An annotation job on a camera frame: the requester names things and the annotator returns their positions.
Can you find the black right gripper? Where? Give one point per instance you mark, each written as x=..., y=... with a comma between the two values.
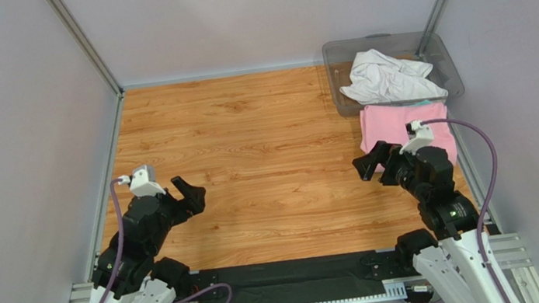
x=390, y=160

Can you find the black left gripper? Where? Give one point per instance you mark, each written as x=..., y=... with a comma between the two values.
x=195, y=199

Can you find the white t shirt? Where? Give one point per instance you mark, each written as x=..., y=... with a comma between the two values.
x=378, y=78

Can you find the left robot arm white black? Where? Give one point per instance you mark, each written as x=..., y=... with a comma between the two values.
x=128, y=271

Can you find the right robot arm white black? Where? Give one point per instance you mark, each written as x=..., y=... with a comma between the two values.
x=452, y=252

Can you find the pink folded t shirt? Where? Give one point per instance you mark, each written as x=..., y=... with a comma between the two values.
x=387, y=123

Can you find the teal folded t shirt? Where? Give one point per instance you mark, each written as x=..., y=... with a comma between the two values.
x=428, y=102

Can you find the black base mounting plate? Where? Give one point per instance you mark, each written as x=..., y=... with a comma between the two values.
x=309, y=280

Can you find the clear grey plastic bin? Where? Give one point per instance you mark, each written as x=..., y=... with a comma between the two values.
x=339, y=56

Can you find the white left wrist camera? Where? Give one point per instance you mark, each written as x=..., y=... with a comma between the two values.
x=143, y=182

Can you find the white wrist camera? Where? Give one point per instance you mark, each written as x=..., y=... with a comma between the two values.
x=143, y=182
x=420, y=136

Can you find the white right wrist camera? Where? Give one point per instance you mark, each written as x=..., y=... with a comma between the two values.
x=420, y=136

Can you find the aluminium frame rail front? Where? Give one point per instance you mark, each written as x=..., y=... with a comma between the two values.
x=508, y=249

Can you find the left aluminium frame post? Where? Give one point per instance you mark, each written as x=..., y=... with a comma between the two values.
x=71, y=24

